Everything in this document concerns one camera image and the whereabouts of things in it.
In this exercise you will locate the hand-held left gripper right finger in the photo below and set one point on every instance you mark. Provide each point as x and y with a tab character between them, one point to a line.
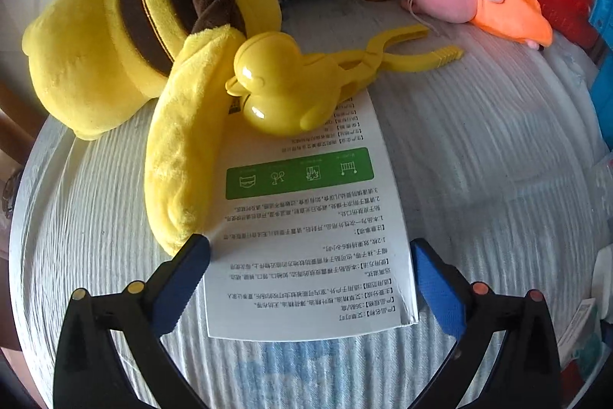
438	289

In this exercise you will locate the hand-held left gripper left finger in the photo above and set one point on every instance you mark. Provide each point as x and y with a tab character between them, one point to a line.
182	284

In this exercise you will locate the white box green label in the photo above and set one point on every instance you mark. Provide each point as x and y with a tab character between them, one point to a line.
306	222

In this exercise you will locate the blue plastic crate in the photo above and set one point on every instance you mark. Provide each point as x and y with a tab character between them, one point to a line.
604	30

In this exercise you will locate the blue white medicine box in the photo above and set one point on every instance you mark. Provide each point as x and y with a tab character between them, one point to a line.
591	327

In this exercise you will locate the yellow duck tongs toy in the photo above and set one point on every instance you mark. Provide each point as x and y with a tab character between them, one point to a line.
273	88

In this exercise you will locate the yellow plush toy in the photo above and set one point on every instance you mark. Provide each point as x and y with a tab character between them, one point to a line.
96	54

